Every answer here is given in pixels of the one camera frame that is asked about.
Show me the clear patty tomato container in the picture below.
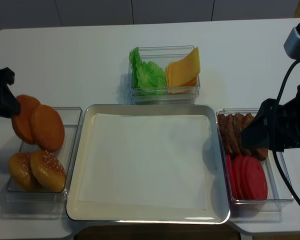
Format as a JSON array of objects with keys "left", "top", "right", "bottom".
[{"left": 216, "top": 108, "right": 294, "bottom": 211}]

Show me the orange bun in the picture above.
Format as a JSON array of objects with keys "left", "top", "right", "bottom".
[
  {"left": 11, "top": 94, "right": 41, "bottom": 145},
  {"left": 29, "top": 104, "right": 65, "bottom": 152}
]

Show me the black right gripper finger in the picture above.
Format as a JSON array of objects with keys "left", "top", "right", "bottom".
[{"left": 241, "top": 98, "right": 282, "bottom": 151}]

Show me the green lettuce leaf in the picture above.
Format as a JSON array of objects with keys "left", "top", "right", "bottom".
[{"left": 129, "top": 47, "right": 167, "bottom": 96}]

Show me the left sesame bun top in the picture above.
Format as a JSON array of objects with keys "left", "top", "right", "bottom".
[{"left": 8, "top": 152, "right": 43, "bottom": 192}]

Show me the brown meat patty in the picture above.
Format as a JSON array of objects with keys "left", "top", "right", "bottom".
[
  {"left": 242, "top": 113, "right": 269, "bottom": 161},
  {"left": 225, "top": 114, "right": 241, "bottom": 157},
  {"left": 233, "top": 113, "right": 252, "bottom": 156},
  {"left": 217, "top": 114, "right": 233, "bottom": 156}
]

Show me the flat cheese slice stack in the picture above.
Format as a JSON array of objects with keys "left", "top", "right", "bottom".
[{"left": 165, "top": 65, "right": 198, "bottom": 94}]

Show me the black camera cable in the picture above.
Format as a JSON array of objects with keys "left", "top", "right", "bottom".
[{"left": 269, "top": 56, "right": 300, "bottom": 218}]

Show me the upright cheese slice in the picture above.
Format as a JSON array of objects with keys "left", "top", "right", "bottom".
[{"left": 168, "top": 47, "right": 201, "bottom": 76}]

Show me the clear bun container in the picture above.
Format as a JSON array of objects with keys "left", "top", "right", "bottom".
[{"left": 5, "top": 107, "right": 83, "bottom": 203}]

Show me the clear lettuce cheese container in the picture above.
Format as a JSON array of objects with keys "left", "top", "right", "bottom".
[{"left": 127, "top": 45, "right": 201, "bottom": 104}]

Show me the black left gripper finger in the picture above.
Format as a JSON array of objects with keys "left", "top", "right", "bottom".
[{"left": 3, "top": 92, "right": 21, "bottom": 118}]

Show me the right sesame bun top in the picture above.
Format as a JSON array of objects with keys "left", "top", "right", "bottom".
[{"left": 30, "top": 150, "right": 67, "bottom": 193}]

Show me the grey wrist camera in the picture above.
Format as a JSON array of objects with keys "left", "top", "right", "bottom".
[{"left": 283, "top": 23, "right": 300, "bottom": 60}]

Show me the white metal tray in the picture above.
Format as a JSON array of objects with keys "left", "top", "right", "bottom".
[{"left": 66, "top": 104, "right": 231, "bottom": 225}]

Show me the red tomato slice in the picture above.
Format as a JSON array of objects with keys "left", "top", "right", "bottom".
[
  {"left": 226, "top": 154, "right": 238, "bottom": 200},
  {"left": 239, "top": 156, "right": 251, "bottom": 200},
  {"left": 232, "top": 155, "right": 244, "bottom": 200},
  {"left": 246, "top": 157, "right": 268, "bottom": 201}
]

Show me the sesame bun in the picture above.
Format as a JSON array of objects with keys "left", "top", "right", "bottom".
[
  {"left": 8, "top": 152, "right": 43, "bottom": 192},
  {"left": 30, "top": 150, "right": 67, "bottom": 193}
]

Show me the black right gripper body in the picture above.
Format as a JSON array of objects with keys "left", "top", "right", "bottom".
[{"left": 277, "top": 85, "right": 300, "bottom": 152}]

